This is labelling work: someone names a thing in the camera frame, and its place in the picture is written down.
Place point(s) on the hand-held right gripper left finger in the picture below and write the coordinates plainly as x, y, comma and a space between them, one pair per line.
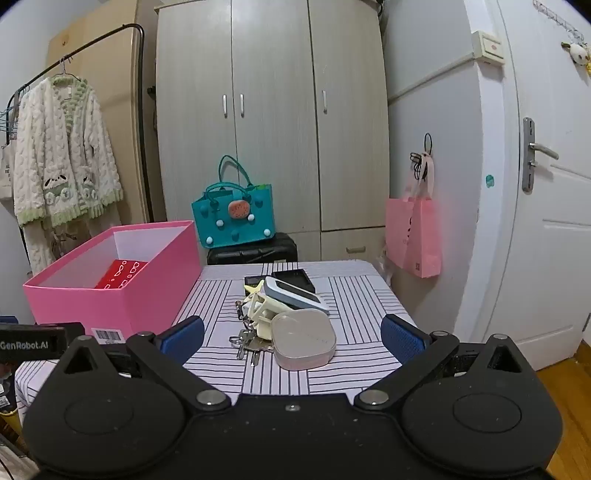
184, 334

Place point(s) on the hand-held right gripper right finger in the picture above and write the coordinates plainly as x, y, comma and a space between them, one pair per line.
401, 337

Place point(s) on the pink cardboard box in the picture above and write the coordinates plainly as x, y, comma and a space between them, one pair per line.
138, 295

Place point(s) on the bunch of keys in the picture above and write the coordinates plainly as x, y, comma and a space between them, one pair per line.
240, 309
249, 344

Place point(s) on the cream plastic holder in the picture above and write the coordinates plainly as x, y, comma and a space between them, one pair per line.
261, 318

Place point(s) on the yellow starfish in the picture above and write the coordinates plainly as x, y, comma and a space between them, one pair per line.
253, 288

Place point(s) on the pale pink rounded case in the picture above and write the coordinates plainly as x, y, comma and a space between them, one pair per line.
302, 339

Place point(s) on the white device with dark screen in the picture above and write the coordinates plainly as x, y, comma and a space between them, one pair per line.
300, 302

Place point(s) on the black plastic tray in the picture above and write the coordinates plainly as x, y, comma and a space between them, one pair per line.
295, 277

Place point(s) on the striped tablecloth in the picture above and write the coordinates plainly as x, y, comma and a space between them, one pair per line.
355, 295

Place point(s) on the small black case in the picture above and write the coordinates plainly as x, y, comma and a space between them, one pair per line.
254, 279

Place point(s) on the pink paper shopping bag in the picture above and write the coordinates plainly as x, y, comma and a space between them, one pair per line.
415, 235

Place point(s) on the black suitcase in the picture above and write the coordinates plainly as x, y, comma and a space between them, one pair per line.
258, 251

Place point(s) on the teal felt handbag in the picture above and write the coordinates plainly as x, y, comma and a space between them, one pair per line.
240, 221

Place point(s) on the canvas tote bag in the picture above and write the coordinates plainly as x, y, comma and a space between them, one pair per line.
5, 175

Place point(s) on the white door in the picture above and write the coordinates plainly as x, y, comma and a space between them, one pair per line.
554, 254

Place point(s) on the teal sticker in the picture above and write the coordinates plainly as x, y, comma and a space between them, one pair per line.
490, 180

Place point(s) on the white green knit cardigan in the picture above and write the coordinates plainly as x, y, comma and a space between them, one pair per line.
60, 152

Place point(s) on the beige wardrobe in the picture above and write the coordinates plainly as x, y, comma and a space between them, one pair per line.
277, 138

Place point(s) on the black clothes rack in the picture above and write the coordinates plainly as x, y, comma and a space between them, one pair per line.
143, 115

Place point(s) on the tall cardboard box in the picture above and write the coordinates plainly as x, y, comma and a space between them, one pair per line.
111, 60

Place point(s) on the small plush toy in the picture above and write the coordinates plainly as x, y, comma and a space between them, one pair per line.
579, 53

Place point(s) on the beige light switch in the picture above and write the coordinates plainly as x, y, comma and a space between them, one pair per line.
489, 46

